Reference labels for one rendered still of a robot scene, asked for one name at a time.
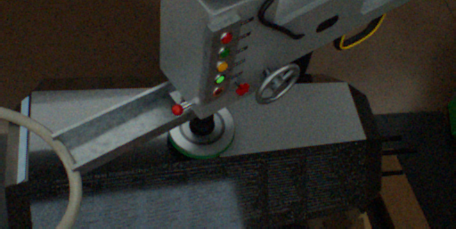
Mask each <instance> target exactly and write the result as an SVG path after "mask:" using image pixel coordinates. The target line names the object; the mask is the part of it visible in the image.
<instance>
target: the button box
mask: <svg viewBox="0 0 456 229"><path fill-rule="evenodd" d="M241 21H242V18H241V17H240V16H239V14H235V15H234V16H232V17H231V18H229V19H226V20H223V21H221V22H218V23H214V24H213V23H211V22H210V23H209V24H208V25H207V29H206V35H205V43H204V49H203V62H202V69H201V75H200V82H199V101H200V102H201V103H202V104H203V106H205V105H207V104H208V103H210V102H212V101H214V100H215V99H219V98H220V97H222V96H224V95H225V94H228V92H229V88H230V84H231V80H232V68H233V64H234V60H235V53H236V48H237V44H238V40H239V36H240V24H241ZM229 31H231V32H232V33H233V36H232V41H231V42H230V43H227V44H221V43H219V41H220V38H221V37H222V36H223V35H224V34H225V33H227V32H229ZM226 46H230V47H231V51H230V53H229V54H228V55H227V57H225V58H223V59H219V58H218V54H219V51H221V50H222V49H223V48H224V47H226ZM222 61H228V65H227V68H226V70H223V71H219V72H218V71H216V67H217V65H218V64H219V62H222ZM222 74H225V75H226V78H225V79H224V82H223V83H220V84H218V85H216V84H215V83H214V82H215V79H216V77H218V76H219V75H222ZM219 86H223V87H224V90H223V92H222V93H221V94H219V95H218V96H213V95H212V93H213V91H215V90H216V88H217V87H219Z"/></svg>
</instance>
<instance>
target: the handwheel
mask: <svg viewBox="0 0 456 229"><path fill-rule="evenodd" d="M287 70H288V73H287V74H286V75H284V76H283V77H281V76H279V75H280V74H282V73H284V72H285V71H287ZM263 74H264V75H265V79H264V81H263V82H262V83H261V84H260V85H259V87H258V89H257V90H256V102H258V103H259V104H268V103H270V102H275V101H276V100H277V99H280V98H281V97H282V96H283V95H285V93H287V92H288V91H289V90H290V88H291V87H293V85H294V84H295V83H296V82H297V79H298V77H299V75H300V68H299V67H298V66H297V65H296V64H295V63H288V64H285V65H283V66H281V67H279V68H278V69H276V70H274V71H271V70H269V69H268V68H266V69H265V70H264V71H263ZM290 76H292V78H291V79H290V80H289V82H288V83H287V82H286V80H287V79H288V78H289V77H290ZM267 88H271V89H272V91H273V93H272V96H270V97H268V98H264V99H263V98H262V94H263V92H264V90H265V89H267Z"/></svg>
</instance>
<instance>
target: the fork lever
mask: <svg viewBox="0 0 456 229"><path fill-rule="evenodd" d="M174 91H176V89H175V87H174V85H173V84H172V83H171V81H170V80H168V81H167V82H166V83H163V84H160V85H158V86H155V87H153V88H151V89H150V90H148V91H145V92H143V93H141V94H138V95H136V96H135V97H132V98H130V99H127V100H125V101H124V102H120V103H118V104H117V105H115V106H113V107H109V108H108V109H107V110H104V111H101V112H99V113H97V114H95V115H93V116H91V117H89V118H88V119H83V120H81V121H80V122H78V123H75V124H73V125H72V126H70V127H65V128H63V129H62V130H61V131H59V132H55V133H54V134H52V135H51V138H52V140H62V141H63V143H64V144H65V145H66V146H67V148H68V149H69V151H70V152H71V155H72V156H73V157H74V159H75V161H76V163H77V164H74V165H72V166H71V172H72V173H74V172H76V171H79V173H80V175H81V176H82V175H83V174H84V173H86V172H89V171H91V170H93V169H94V168H98V167H99V166H100V165H102V164H105V163H107V162H109V161H110V160H112V159H115V158H117V157H118V156H120V155H123V154H125V153H126V152H128V151H131V150H132V149H133V148H135V147H138V146H140V145H142V144H143V143H147V142H148V141H150V140H151V139H154V138H156V137H158V136H159V135H163V134H165V133H166V132H167V131H171V130H172V129H174V128H175V127H179V126H181V125H182V124H183V123H187V122H188V121H190V120H191V119H195V118H197V117H198V116H197V115H196V114H195V112H194V110H192V109H191V107H190V108H188V109H187V110H184V111H183V114H182V115H179V116H176V115H174V114H173V113H172V111H171V109H172V107H173V106H174V105H175V104H176V102H175V100H174V99H173V98H172V97H171V93H172V92H174Z"/></svg>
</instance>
